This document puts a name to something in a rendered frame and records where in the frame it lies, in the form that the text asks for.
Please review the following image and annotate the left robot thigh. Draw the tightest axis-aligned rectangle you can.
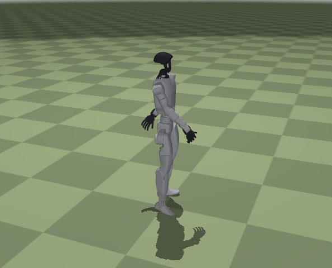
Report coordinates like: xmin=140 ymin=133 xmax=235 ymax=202
xmin=170 ymin=123 xmax=179 ymax=161

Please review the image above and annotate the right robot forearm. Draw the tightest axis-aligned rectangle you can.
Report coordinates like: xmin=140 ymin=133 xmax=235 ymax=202
xmin=166 ymin=108 xmax=190 ymax=133

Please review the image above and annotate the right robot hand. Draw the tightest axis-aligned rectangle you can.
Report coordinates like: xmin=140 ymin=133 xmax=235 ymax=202
xmin=182 ymin=126 xmax=197 ymax=143

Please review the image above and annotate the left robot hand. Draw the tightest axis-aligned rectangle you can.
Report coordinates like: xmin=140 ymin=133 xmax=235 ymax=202
xmin=141 ymin=109 xmax=157 ymax=130

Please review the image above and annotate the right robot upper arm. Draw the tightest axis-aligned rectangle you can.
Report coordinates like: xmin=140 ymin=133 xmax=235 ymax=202
xmin=152 ymin=82 xmax=175 ymax=115

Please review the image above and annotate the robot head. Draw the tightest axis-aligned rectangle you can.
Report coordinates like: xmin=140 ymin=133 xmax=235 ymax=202
xmin=154 ymin=52 xmax=173 ymax=79

